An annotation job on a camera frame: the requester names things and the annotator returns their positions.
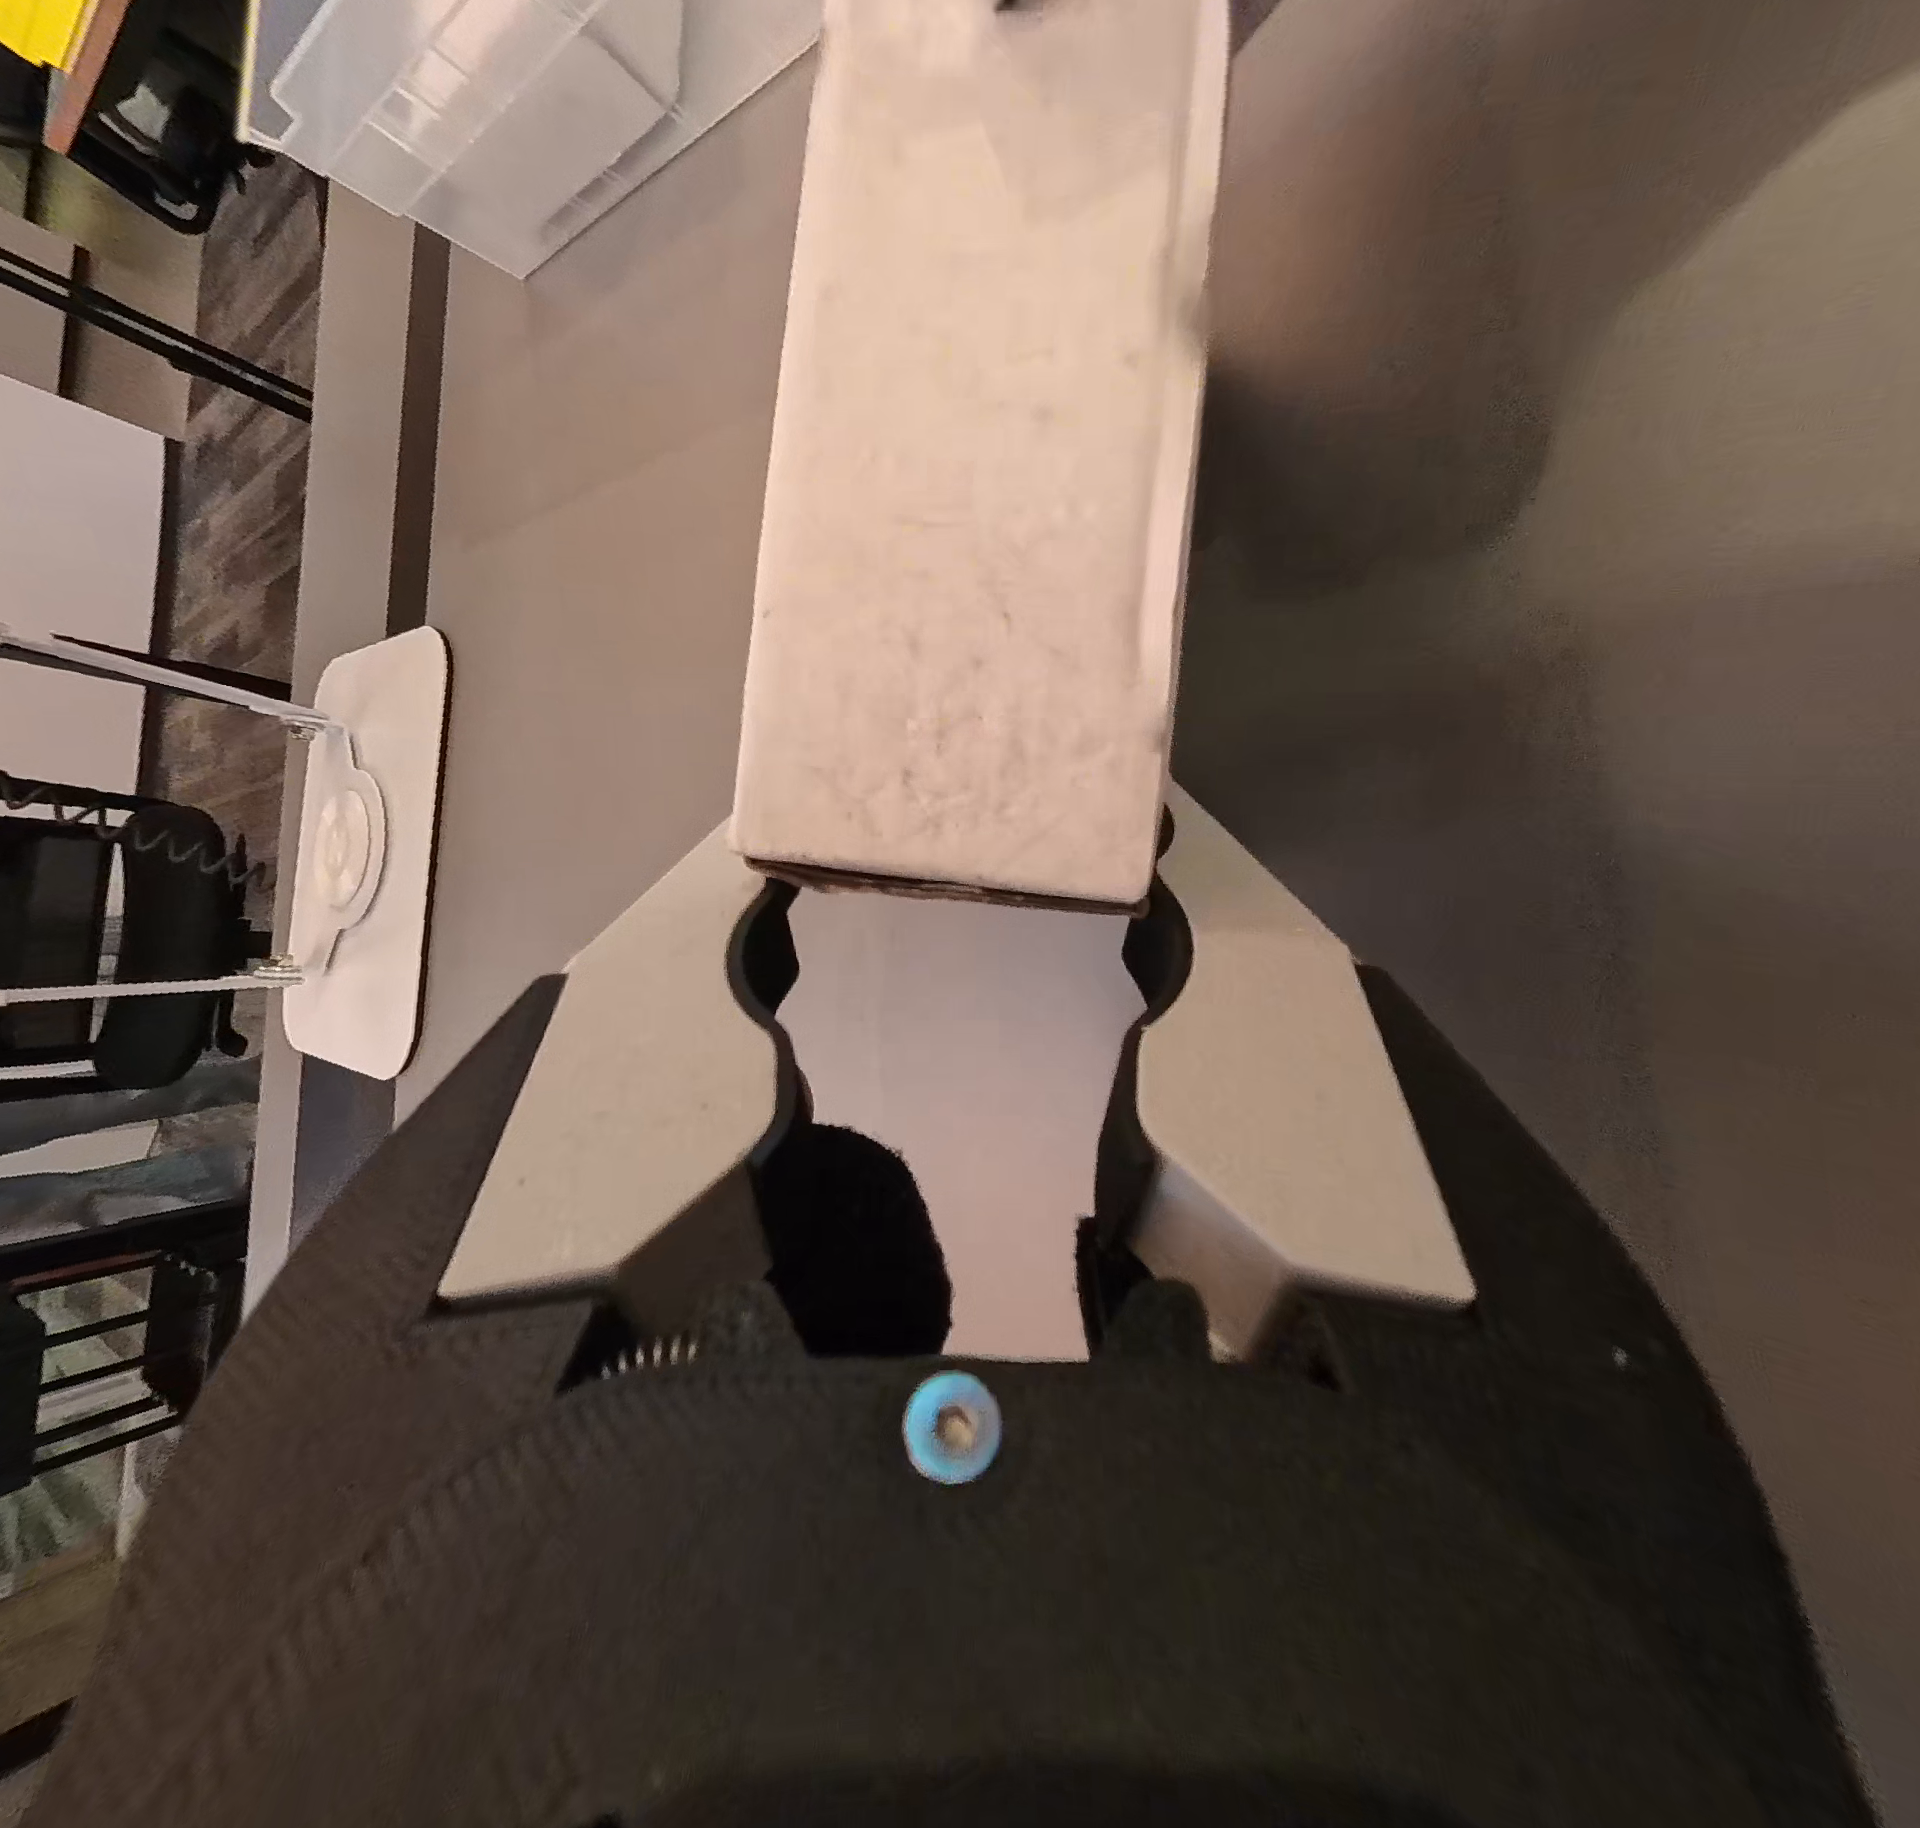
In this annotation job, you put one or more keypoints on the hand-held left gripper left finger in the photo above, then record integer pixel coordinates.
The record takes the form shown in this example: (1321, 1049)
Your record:
(630, 1093)

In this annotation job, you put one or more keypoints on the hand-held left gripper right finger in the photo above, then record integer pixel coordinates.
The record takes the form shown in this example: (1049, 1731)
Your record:
(1291, 1108)

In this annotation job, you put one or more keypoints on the white cardboard box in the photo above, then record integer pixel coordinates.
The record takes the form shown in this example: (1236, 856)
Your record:
(976, 434)

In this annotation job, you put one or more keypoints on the white mounting plate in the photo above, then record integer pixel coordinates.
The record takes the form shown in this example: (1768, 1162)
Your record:
(393, 809)

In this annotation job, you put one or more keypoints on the black office chair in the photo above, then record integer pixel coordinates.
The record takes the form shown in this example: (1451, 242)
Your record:
(136, 959)

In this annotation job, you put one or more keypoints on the clear acrylic stand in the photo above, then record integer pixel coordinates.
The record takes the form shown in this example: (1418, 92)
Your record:
(151, 674)

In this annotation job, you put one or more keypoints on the clear plastic storage container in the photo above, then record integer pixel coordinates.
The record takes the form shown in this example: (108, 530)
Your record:
(480, 73)

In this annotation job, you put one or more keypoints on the brown wooden board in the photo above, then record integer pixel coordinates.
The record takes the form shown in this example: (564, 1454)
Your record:
(106, 44)

